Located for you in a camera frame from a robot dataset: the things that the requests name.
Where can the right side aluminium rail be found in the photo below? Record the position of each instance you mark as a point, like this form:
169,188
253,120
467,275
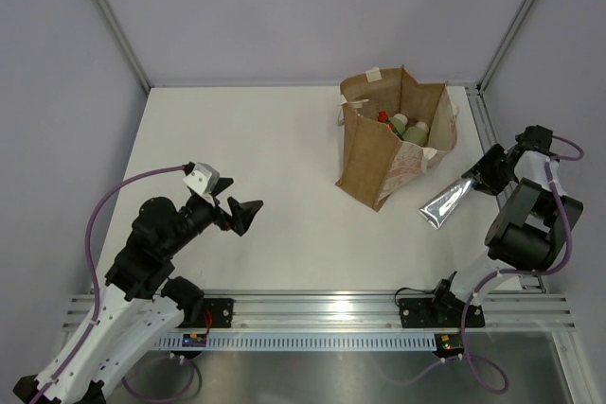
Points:
481,117

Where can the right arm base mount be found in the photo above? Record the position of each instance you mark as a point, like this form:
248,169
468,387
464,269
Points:
426,312

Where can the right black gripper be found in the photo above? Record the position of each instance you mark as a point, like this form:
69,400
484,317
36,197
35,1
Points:
489,184

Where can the green bottle white cap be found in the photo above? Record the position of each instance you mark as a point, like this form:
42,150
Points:
416,134
399,123

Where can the left aluminium frame post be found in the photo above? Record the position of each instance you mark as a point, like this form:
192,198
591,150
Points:
122,42

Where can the silver tube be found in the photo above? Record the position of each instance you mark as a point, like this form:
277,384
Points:
440,207

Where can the green dish soap bottle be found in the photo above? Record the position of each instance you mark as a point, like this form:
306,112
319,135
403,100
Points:
384,118

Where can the brown canvas bag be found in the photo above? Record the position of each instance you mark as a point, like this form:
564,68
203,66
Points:
376,162

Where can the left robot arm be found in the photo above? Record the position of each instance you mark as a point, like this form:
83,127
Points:
140,300

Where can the white slotted cable duct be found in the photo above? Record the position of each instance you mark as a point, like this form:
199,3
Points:
297,342

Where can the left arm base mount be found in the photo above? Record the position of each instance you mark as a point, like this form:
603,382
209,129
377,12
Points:
216,312

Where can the right aluminium frame post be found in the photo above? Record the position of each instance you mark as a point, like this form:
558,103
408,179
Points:
513,30

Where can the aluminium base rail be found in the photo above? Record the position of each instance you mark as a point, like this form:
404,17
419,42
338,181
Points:
375,311

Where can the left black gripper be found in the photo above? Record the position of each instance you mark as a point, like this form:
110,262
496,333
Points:
241,214

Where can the aluminium frame post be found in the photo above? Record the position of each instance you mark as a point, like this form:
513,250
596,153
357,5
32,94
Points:
122,42
513,30

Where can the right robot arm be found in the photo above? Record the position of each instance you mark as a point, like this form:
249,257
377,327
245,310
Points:
531,235

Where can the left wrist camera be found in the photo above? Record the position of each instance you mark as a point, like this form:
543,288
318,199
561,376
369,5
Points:
201,179

